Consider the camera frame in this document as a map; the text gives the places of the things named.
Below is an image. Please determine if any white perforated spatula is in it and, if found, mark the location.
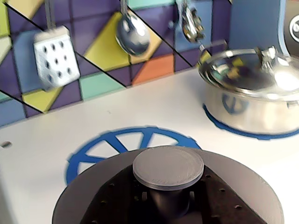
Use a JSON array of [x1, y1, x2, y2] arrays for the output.
[[33, 0, 81, 91]]

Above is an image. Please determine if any steel ladle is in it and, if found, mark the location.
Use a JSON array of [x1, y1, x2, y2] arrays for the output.
[[115, 0, 150, 56]]

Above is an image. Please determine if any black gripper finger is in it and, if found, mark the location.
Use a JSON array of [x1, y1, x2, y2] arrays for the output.
[[186, 167, 267, 224], [80, 166, 169, 224]]

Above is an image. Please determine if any steel slotted utensil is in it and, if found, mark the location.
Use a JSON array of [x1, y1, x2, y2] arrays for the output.
[[177, 0, 206, 43]]

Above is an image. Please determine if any steel pot lid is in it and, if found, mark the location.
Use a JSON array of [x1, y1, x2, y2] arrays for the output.
[[197, 39, 299, 101]]

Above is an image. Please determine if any blue toy kitchen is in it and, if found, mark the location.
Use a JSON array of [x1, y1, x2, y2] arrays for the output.
[[0, 0, 299, 224]]

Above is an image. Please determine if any steel pot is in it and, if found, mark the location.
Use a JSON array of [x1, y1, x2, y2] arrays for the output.
[[202, 87, 299, 137]]

